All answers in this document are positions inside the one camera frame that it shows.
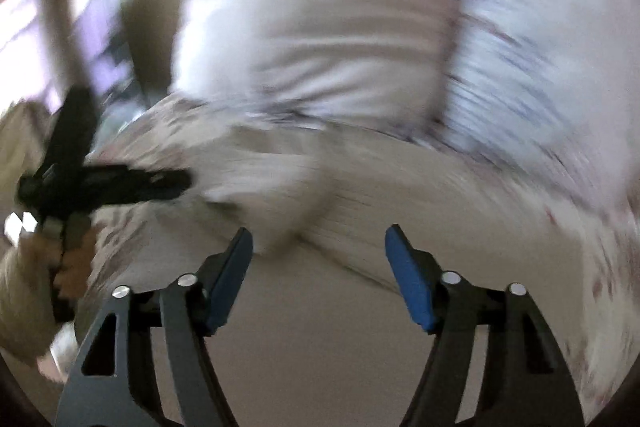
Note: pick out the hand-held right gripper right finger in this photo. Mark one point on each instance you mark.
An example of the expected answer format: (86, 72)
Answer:
(411, 282)

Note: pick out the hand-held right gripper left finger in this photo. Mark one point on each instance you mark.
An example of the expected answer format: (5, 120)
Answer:
(229, 279)

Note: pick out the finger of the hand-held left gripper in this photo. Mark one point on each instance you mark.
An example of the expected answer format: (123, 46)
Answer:
(140, 187)

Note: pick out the person's left hand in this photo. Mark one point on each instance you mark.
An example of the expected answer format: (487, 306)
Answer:
(75, 269)

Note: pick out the window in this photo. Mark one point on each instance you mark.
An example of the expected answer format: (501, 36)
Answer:
(20, 37)

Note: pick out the floral bed quilt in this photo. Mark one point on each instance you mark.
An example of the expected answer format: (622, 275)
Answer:
(610, 302)

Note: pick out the pink floral pillow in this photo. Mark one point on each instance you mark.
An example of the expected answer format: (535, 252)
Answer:
(310, 32)

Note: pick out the white lavender print pillow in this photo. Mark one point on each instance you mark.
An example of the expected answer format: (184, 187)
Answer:
(525, 37)

